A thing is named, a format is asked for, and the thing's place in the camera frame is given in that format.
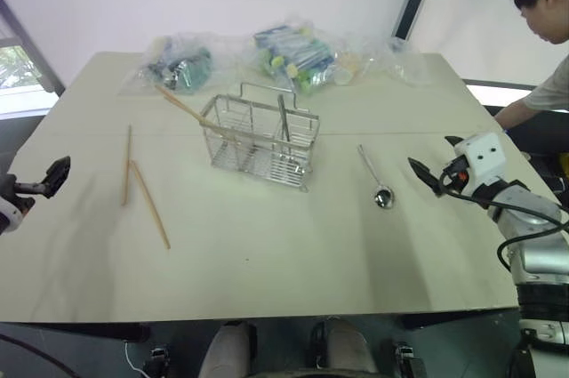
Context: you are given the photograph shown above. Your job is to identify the person in grey shirt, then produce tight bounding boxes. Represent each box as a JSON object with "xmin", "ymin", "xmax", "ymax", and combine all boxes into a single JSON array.
[{"xmin": 492, "ymin": 0, "xmax": 569, "ymax": 131}]

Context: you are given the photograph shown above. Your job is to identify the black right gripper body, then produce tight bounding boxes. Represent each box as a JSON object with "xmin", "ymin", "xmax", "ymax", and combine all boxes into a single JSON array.
[{"xmin": 437, "ymin": 156, "xmax": 475, "ymax": 197}]

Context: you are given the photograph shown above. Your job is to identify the plastic bag with dark items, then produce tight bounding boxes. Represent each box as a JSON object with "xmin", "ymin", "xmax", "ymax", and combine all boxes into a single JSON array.
[{"xmin": 120, "ymin": 32, "xmax": 215, "ymax": 97}]

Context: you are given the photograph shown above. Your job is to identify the plastic bag with green sponges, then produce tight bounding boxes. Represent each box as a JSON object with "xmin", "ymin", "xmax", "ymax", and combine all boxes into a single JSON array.
[{"xmin": 241, "ymin": 12, "xmax": 340, "ymax": 97}]

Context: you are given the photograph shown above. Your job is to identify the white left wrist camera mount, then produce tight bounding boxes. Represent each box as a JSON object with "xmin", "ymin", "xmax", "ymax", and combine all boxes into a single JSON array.
[{"xmin": 0, "ymin": 197, "xmax": 24, "ymax": 237}]

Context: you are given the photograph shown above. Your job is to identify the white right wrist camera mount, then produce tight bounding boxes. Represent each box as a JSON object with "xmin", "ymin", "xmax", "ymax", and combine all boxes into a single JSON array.
[{"xmin": 453, "ymin": 131, "xmax": 509, "ymax": 189}]

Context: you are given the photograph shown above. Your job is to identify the metal spoon with long handle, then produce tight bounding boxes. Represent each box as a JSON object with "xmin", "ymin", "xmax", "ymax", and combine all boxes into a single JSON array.
[{"xmin": 357, "ymin": 143, "xmax": 397, "ymax": 211}]

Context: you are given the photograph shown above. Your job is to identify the grey rounded robot knee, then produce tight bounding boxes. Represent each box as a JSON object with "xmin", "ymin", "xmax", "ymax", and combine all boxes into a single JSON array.
[
  {"xmin": 309, "ymin": 317, "xmax": 380, "ymax": 378},
  {"xmin": 196, "ymin": 319, "xmax": 251, "ymax": 378}
]

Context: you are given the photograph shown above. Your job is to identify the metal utensil handle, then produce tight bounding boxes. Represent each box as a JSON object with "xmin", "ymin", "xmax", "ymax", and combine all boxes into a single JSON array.
[{"xmin": 276, "ymin": 93, "xmax": 293, "ymax": 144}]

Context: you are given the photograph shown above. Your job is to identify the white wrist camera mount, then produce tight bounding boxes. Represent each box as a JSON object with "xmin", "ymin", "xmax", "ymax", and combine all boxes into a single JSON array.
[
  {"xmin": 0, "ymin": 197, "xmax": 24, "ymax": 237},
  {"xmin": 453, "ymin": 131, "xmax": 509, "ymax": 189}
]

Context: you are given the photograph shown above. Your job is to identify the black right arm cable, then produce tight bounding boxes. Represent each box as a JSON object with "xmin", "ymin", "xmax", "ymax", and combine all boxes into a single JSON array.
[{"xmin": 438, "ymin": 171, "xmax": 569, "ymax": 273}]

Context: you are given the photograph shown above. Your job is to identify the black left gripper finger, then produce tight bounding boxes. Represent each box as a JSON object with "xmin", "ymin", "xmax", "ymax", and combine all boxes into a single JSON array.
[
  {"xmin": 46, "ymin": 155, "xmax": 73, "ymax": 182},
  {"xmin": 37, "ymin": 171, "xmax": 64, "ymax": 200}
]

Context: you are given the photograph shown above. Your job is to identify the thin white cable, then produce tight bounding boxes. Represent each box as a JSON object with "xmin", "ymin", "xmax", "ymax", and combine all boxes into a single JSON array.
[{"xmin": 124, "ymin": 341, "xmax": 148, "ymax": 375}]

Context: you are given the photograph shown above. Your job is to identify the black floor cable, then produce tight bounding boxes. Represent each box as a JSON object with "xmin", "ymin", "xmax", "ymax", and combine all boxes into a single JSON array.
[{"xmin": 0, "ymin": 334, "xmax": 77, "ymax": 378}]

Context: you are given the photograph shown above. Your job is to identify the black table foot bracket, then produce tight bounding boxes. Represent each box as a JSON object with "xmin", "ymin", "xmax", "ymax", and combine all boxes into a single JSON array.
[
  {"xmin": 392, "ymin": 341, "xmax": 429, "ymax": 378},
  {"xmin": 142, "ymin": 343, "xmax": 171, "ymax": 378}
]

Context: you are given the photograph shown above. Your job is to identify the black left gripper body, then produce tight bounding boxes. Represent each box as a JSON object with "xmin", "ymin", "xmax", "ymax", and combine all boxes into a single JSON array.
[{"xmin": 0, "ymin": 173, "xmax": 45, "ymax": 219}]

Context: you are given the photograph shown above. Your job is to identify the clear plastic bag with cups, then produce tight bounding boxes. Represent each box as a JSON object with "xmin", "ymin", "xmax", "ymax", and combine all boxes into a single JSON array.
[{"xmin": 333, "ymin": 30, "xmax": 436, "ymax": 88}]

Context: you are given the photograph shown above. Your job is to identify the window with dark frame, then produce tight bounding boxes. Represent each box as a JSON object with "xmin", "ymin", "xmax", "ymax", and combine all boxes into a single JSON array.
[{"xmin": 0, "ymin": 0, "xmax": 68, "ymax": 119}]

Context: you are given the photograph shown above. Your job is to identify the wooden chopstick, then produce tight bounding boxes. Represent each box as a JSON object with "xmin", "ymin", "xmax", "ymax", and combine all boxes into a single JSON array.
[
  {"xmin": 160, "ymin": 93, "xmax": 233, "ymax": 140},
  {"xmin": 154, "ymin": 84, "xmax": 242, "ymax": 145},
  {"xmin": 121, "ymin": 124, "xmax": 133, "ymax": 207},
  {"xmin": 128, "ymin": 159, "xmax": 172, "ymax": 251}
]

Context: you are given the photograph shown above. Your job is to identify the silver wire cutlery basket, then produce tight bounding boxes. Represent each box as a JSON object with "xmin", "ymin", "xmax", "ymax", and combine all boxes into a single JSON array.
[{"xmin": 199, "ymin": 82, "xmax": 322, "ymax": 194}]

